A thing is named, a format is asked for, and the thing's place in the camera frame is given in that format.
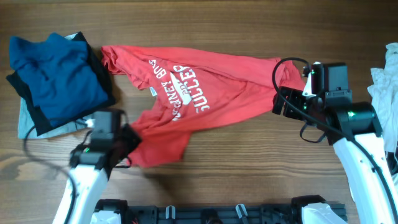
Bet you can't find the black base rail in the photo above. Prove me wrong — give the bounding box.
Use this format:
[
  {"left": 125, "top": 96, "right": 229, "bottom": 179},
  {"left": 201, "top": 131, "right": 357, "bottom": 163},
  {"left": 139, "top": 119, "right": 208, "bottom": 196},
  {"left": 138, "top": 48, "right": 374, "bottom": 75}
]
[{"left": 127, "top": 203, "right": 348, "bottom": 224}]

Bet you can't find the blue folded shirt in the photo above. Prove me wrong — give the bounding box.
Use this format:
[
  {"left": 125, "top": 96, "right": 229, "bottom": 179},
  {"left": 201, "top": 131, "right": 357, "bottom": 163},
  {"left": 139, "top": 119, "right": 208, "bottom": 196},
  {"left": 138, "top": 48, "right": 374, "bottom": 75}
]
[{"left": 9, "top": 33, "right": 109, "bottom": 126}]

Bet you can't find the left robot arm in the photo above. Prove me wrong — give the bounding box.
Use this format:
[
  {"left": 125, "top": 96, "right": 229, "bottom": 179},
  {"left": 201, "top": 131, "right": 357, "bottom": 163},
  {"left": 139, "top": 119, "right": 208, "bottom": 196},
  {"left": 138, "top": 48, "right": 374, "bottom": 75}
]
[{"left": 53, "top": 109, "right": 141, "bottom": 223}]

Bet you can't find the right black cable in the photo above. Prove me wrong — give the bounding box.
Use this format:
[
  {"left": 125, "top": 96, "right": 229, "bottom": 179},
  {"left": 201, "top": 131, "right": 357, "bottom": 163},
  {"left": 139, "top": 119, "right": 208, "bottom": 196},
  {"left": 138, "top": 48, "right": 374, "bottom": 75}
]
[{"left": 271, "top": 57, "right": 398, "bottom": 224}]

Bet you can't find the black cable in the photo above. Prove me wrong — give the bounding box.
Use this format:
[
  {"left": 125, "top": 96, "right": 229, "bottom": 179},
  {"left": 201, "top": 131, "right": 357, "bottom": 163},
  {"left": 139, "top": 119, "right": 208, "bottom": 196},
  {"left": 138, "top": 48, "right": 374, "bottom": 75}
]
[
  {"left": 23, "top": 123, "right": 91, "bottom": 224},
  {"left": 271, "top": 57, "right": 398, "bottom": 224}
]

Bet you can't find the left black cable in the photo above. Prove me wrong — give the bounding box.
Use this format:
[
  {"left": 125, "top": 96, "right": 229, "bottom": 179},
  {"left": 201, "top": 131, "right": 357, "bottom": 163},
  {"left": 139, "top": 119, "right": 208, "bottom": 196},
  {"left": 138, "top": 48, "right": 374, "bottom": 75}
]
[{"left": 23, "top": 123, "right": 91, "bottom": 224}]

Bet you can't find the grey folded shirt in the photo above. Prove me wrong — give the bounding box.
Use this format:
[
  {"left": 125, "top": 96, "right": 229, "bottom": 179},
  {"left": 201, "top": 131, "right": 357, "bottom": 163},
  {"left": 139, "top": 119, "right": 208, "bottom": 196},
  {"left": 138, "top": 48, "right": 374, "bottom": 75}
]
[{"left": 17, "top": 33, "right": 94, "bottom": 139}]

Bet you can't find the red soccer t-shirt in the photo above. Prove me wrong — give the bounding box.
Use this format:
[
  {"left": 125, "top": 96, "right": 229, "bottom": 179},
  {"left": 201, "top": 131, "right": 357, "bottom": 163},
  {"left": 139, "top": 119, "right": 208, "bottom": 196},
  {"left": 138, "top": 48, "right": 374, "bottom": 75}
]
[{"left": 101, "top": 45, "right": 304, "bottom": 167}]

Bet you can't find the black folded shirt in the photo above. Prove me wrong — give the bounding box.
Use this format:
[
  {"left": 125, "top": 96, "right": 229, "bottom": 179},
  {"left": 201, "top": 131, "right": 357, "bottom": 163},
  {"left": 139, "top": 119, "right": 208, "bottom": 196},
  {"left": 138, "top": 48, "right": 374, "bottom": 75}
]
[{"left": 6, "top": 31, "right": 116, "bottom": 137}]

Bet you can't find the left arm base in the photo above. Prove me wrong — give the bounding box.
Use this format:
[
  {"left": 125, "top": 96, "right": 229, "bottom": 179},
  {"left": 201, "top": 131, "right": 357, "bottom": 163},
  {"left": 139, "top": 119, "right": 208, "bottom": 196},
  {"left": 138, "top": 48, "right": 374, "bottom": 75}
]
[{"left": 90, "top": 199, "right": 135, "bottom": 224}]

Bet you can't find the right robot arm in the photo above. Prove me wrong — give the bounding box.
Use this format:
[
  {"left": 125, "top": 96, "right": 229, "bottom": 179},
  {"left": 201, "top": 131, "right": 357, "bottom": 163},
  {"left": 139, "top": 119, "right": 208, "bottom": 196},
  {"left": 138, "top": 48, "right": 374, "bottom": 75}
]
[{"left": 272, "top": 59, "right": 397, "bottom": 223}]

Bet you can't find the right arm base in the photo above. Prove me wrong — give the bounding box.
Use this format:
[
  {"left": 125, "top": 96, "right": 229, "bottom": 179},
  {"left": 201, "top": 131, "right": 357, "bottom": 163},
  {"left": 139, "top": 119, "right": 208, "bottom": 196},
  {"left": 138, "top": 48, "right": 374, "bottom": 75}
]
[{"left": 290, "top": 195, "right": 348, "bottom": 224}]

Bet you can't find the white crumpled clothes pile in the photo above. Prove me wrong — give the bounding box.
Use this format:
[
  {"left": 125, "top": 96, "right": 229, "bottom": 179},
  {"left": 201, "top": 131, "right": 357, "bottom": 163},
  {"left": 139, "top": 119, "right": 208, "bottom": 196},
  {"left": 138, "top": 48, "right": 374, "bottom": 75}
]
[{"left": 368, "top": 42, "right": 397, "bottom": 152}]

